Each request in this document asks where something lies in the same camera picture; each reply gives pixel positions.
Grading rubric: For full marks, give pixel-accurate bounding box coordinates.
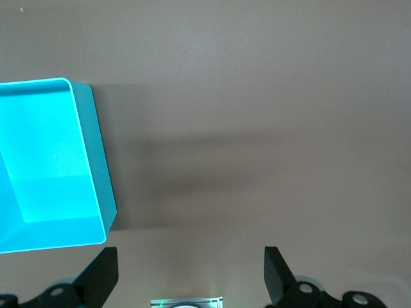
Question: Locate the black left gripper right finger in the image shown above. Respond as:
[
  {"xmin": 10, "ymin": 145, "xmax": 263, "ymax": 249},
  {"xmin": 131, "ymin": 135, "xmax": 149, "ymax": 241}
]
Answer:
[{"xmin": 263, "ymin": 246, "xmax": 388, "ymax": 308}]

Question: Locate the teal plastic storage bin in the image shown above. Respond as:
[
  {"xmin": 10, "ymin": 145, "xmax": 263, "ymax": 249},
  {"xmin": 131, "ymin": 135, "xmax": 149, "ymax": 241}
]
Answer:
[{"xmin": 0, "ymin": 76, "xmax": 118, "ymax": 255}]

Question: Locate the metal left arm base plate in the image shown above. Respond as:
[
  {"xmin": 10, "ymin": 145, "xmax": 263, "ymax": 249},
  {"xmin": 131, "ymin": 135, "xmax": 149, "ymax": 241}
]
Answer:
[{"xmin": 150, "ymin": 296, "xmax": 224, "ymax": 308}]

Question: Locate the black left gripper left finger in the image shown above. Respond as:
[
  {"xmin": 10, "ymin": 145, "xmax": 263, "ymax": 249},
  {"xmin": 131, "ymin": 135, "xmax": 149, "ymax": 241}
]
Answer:
[{"xmin": 0, "ymin": 246, "xmax": 120, "ymax": 308}]

